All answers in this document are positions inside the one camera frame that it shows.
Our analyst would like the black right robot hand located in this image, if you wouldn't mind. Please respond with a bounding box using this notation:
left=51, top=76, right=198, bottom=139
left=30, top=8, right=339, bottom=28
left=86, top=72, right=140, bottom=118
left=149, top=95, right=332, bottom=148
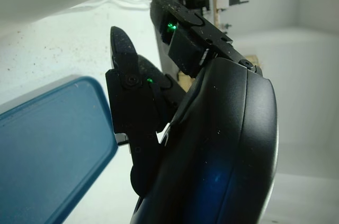
left=105, top=0, right=279, bottom=224

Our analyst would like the blue plastic tray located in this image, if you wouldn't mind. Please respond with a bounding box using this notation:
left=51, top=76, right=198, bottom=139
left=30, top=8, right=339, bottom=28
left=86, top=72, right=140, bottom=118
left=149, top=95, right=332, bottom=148
left=0, top=74, right=119, bottom=224

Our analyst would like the wooden crate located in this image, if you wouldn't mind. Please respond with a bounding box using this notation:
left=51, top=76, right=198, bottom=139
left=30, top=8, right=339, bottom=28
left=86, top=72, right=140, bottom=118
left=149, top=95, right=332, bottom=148
left=176, top=71, right=194, bottom=93

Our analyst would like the white toaster power cord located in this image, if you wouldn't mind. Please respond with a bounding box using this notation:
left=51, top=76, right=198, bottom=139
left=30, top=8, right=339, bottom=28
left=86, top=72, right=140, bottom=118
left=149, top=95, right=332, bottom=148
left=99, top=0, right=155, bottom=11

